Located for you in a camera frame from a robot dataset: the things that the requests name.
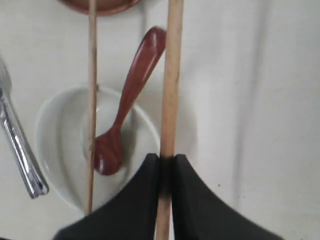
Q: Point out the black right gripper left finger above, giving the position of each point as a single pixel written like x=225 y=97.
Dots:
x=130 y=215

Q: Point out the pale green ceramic bowl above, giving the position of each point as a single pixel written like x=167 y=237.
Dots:
x=61 y=136

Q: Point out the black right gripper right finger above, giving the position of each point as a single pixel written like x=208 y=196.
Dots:
x=199 y=214

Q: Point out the steel fork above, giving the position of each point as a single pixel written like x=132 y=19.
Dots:
x=31 y=175

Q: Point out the brown wooden spoon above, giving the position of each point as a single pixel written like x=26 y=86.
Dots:
x=108 y=154

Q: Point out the brown round plate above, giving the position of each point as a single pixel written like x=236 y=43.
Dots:
x=103 y=7

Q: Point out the wooden chopstick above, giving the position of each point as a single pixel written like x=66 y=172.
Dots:
x=92 y=103
x=169 y=114

